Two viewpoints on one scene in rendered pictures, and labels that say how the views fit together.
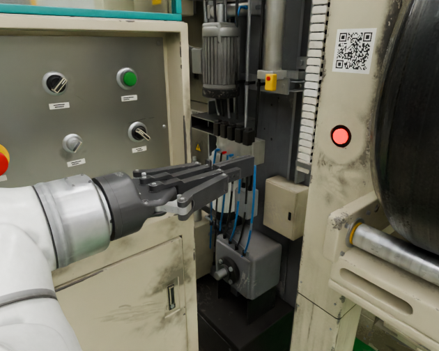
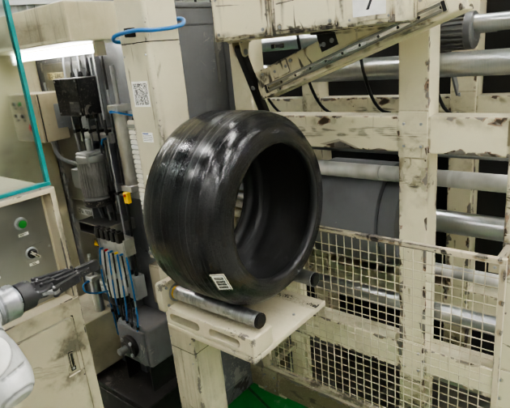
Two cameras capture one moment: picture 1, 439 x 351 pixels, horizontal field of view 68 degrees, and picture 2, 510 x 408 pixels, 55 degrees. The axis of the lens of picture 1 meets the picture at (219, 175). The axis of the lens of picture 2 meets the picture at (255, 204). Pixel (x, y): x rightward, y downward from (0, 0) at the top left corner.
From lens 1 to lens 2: 1.00 m
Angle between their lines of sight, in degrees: 11
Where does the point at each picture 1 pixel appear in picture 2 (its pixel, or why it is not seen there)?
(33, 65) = not seen: outside the picture
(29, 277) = not seen: outside the picture
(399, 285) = (193, 315)
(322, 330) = (190, 367)
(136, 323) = (48, 380)
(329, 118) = not seen: hidden behind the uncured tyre
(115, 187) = (23, 287)
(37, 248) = not seen: outside the picture
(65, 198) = (3, 295)
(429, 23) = (146, 200)
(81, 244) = (11, 312)
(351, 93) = not seen: hidden behind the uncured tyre
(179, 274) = (75, 343)
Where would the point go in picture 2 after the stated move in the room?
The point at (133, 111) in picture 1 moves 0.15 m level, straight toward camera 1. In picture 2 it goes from (27, 241) to (29, 257)
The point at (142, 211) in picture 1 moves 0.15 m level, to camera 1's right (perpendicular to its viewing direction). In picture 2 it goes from (36, 295) to (97, 285)
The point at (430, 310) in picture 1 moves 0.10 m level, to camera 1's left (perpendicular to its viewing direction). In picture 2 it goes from (203, 323) to (168, 330)
